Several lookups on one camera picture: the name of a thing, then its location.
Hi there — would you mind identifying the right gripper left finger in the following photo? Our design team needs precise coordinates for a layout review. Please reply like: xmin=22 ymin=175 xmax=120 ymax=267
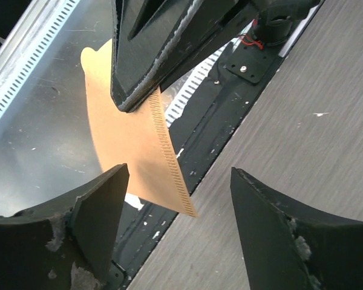
xmin=0 ymin=164 xmax=129 ymax=289

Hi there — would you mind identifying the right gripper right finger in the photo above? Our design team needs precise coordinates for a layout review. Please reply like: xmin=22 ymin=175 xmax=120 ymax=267
xmin=231 ymin=168 xmax=363 ymax=290

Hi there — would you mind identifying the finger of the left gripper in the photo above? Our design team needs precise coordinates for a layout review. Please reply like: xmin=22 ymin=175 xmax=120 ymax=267
xmin=111 ymin=1 xmax=257 ymax=112

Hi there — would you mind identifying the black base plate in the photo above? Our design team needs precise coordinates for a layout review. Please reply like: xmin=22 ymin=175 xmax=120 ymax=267
xmin=113 ymin=25 xmax=291 ymax=289

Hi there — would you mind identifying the white slotted cable duct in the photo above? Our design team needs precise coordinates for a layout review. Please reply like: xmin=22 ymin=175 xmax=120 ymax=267
xmin=0 ymin=0 xmax=224 ymax=137

